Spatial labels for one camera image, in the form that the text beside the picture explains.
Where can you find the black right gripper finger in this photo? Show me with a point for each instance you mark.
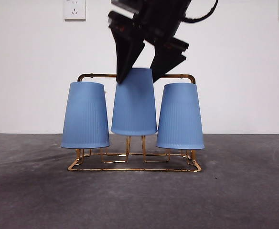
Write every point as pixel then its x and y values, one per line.
pixel 125 52
pixel 168 62

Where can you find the blue ribbed plastic cup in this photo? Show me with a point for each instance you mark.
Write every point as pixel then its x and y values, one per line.
pixel 84 119
pixel 134 107
pixel 180 119

